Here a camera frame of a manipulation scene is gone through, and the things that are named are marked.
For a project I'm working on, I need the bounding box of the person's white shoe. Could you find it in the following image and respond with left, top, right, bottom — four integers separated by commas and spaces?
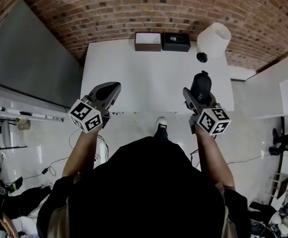
156, 117, 168, 131

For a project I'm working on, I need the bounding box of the person's right forearm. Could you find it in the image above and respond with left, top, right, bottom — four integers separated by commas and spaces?
195, 127, 236, 190

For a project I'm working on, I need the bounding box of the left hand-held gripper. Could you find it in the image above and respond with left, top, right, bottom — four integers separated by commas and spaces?
68, 82, 122, 134

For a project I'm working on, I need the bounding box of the person's black shirt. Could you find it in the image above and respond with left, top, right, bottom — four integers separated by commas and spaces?
36, 136, 251, 238

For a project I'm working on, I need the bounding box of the brown box with white inside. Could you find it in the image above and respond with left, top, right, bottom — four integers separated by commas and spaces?
134, 32, 162, 52

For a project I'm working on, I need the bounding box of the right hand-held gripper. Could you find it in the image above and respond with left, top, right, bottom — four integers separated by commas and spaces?
183, 87, 232, 136

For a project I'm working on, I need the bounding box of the black box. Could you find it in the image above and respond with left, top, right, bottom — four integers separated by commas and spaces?
160, 32, 191, 52

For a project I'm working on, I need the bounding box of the grey refrigerator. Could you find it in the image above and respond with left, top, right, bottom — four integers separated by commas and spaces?
0, 0, 84, 109

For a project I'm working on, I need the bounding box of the white table lamp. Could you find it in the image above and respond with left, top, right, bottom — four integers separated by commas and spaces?
196, 22, 231, 63

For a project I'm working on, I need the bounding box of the cardboard box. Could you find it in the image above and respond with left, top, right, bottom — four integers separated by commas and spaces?
16, 118, 32, 132

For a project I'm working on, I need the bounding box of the grey chair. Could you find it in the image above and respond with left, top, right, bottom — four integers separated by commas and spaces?
0, 119, 28, 150

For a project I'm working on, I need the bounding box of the person's left forearm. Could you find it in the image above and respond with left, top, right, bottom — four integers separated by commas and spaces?
62, 127, 103, 178

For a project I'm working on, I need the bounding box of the person's dark trouser leg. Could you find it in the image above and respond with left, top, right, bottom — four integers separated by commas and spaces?
153, 129, 184, 149

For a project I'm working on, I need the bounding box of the thin black floor cable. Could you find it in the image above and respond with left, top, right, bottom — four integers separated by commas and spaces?
227, 154, 272, 166

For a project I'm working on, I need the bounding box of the metal shelf rack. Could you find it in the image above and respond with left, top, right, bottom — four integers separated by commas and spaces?
0, 105, 66, 123

